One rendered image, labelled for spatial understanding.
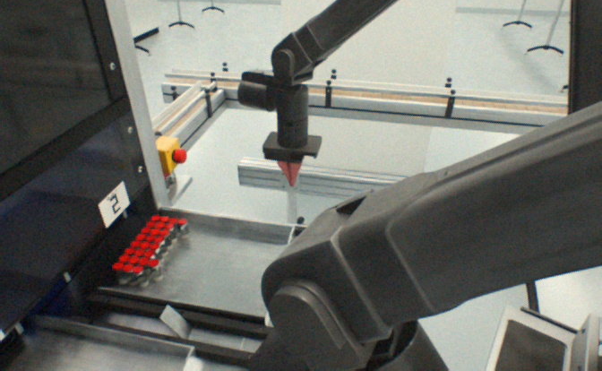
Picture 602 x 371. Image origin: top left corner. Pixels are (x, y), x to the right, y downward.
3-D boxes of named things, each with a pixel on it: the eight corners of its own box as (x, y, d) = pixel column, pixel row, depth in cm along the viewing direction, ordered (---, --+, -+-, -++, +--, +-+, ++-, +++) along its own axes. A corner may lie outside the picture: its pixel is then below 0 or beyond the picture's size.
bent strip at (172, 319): (165, 338, 72) (159, 317, 69) (173, 324, 74) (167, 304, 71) (238, 352, 69) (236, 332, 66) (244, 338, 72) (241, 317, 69)
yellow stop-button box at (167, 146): (146, 171, 105) (140, 147, 101) (159, 158, 111) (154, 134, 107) (172, 174, 103) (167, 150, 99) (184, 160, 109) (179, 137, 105)
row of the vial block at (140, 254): (125, 286, 82) (120, 270, 79) (166, 229, 97) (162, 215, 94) (135, 287, 81) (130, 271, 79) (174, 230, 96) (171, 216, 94)
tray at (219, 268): (103, 299, 79) (98, 288, 77) (164, 219, 100) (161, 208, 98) (266, 329, 73) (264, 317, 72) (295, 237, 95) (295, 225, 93)
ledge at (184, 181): (127, 200, 110) (125, 194, 109) (150, 175, 121) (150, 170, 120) (172, 206, 108) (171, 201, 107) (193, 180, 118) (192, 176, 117)
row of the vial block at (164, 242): (135, 287, 81) (130, 271, 79) (175, 230, 96) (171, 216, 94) (145, 289, 81) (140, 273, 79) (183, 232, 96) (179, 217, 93)
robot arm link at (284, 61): (292, 51, 61) (315, 47, 68) (231, 41, 65) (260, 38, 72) (287, 125, 66) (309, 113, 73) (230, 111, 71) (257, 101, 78)
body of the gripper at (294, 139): (270, 139, 78) (270, 104, 74) (322, 144, 77) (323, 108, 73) (262, 155, 73) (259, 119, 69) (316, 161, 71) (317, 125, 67)
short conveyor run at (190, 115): (142, 209, 110) (129, 160, 101) (93, 202, 112) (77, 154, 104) (229, 110, 166) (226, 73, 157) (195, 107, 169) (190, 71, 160)
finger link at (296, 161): (273, 173, 83) (272, 133, 78) (307, 176, 82) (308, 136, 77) (264, 192, 77) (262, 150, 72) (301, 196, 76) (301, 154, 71)
